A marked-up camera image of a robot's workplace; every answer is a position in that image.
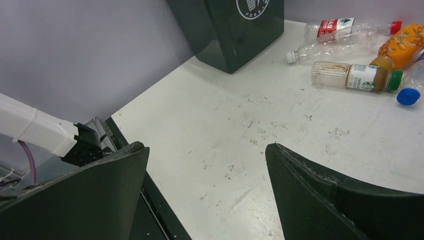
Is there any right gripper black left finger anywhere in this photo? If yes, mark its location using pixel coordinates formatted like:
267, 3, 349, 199
0, 142, 150, 240

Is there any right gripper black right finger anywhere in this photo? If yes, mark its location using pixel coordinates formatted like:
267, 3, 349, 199
265, 143, 424, 240

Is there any blue label water bottle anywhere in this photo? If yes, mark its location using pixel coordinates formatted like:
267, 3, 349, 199
396, 53, 424, 106

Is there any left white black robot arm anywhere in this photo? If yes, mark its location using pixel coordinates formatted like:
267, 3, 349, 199
0, 94, 103, 167

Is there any dark green plastic bin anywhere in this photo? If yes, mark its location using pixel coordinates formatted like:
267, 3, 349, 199
167, 0, 285, 74

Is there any brown stained bottle green cap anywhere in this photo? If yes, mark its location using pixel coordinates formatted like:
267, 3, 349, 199
310, 61, 403, 92

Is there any clear bottle white cap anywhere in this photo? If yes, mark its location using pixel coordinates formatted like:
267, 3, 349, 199
286, 25, 379, 65

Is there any small orange juice bottle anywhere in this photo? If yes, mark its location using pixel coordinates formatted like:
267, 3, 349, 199
370, 24, 424, 70

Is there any red label bottle back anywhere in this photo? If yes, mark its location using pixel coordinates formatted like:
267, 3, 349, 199
303, 17, 403, 41

